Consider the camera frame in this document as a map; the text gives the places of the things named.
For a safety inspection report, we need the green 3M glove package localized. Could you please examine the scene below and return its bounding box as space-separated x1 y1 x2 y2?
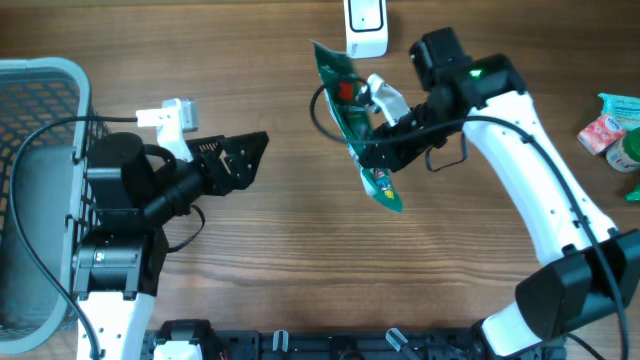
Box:
313 41 404 213

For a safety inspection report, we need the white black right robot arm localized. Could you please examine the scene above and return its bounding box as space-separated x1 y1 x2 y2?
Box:
357 28 639 358

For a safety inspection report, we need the black left camera cable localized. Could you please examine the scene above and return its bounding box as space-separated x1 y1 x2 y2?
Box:
8 115 139 360

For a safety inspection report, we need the teal wet wipes pack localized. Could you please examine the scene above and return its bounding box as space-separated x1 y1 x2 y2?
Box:
598 93 640 131

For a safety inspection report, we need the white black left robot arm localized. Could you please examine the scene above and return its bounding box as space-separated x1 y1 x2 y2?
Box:
73 131 269 359

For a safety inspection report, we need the orange Kleenex tissue pack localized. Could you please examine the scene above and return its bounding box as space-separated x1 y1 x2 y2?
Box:
577 113 626 155

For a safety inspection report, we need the grey plastic mesh basket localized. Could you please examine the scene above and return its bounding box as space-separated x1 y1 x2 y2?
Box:
1 57 108 355

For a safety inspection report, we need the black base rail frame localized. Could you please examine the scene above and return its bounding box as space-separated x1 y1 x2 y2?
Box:
142 319 569 360

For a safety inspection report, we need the white barcode scanner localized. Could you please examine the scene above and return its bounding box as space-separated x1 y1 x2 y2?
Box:
343 0 389 59

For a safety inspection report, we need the yellow bottle green cap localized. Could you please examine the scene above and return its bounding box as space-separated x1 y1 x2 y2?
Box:
625 185 640 202

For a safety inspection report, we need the white jar green lid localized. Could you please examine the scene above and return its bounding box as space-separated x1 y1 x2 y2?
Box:
606 128 640 172

